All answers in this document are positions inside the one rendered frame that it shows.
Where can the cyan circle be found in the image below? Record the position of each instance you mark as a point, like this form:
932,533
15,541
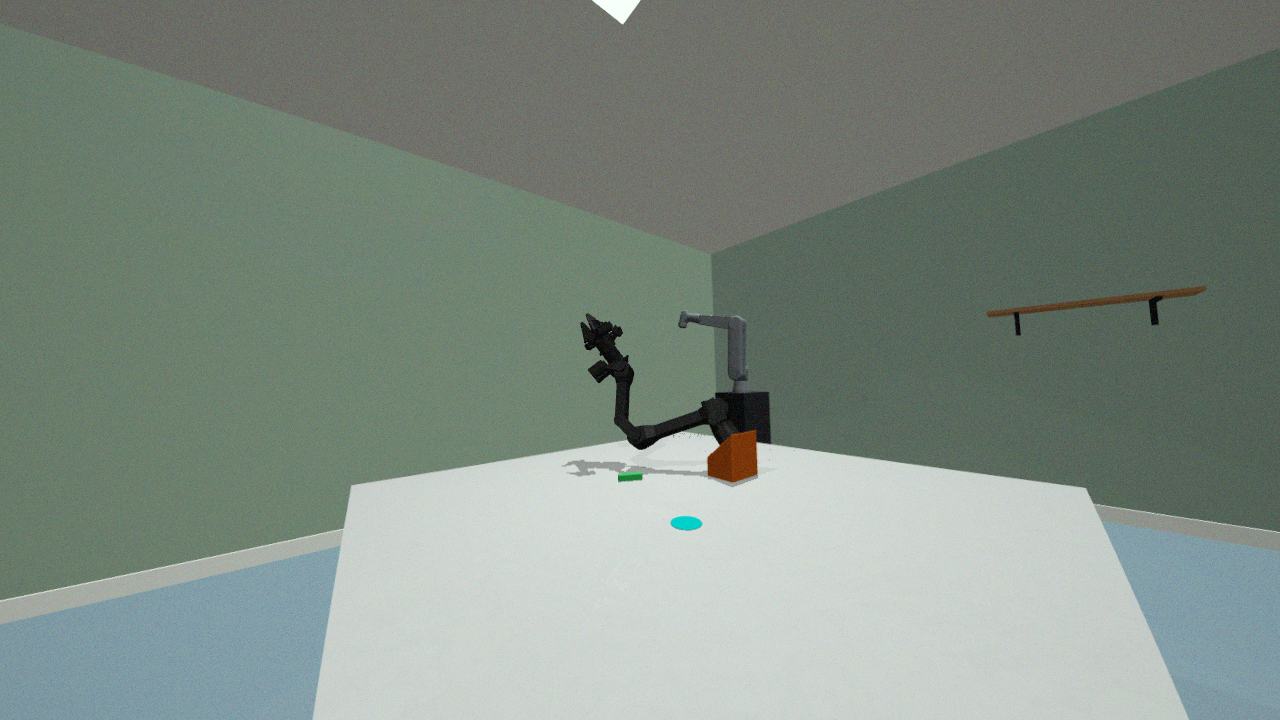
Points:
686,523

